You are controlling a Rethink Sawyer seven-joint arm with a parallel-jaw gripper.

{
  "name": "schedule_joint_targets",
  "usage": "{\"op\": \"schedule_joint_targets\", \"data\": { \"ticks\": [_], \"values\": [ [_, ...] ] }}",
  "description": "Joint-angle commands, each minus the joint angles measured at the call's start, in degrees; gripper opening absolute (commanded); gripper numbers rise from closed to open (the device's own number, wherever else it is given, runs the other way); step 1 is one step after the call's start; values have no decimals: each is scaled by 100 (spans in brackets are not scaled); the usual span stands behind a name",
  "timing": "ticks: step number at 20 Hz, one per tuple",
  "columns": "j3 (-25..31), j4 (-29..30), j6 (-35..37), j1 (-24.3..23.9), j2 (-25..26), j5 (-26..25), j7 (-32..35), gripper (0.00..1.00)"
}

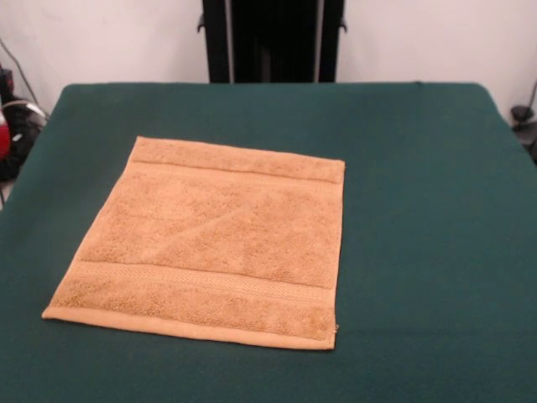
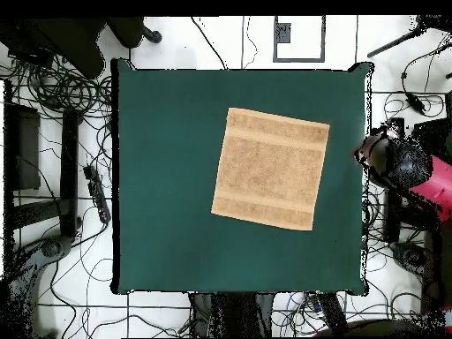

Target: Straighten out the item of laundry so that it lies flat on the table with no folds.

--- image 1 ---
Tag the black floor object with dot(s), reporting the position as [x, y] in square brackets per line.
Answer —
[532, 147]

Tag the small black round object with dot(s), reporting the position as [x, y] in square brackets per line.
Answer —
[520, 113]

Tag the tan terry towel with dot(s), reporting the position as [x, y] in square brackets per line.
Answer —
[210, 243]

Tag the dark green table cloth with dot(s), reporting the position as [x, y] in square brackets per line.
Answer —
[419, 231]

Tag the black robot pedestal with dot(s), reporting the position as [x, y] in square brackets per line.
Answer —
[272, 42]

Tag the black power strip red switch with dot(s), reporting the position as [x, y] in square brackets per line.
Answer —
[6, 80]

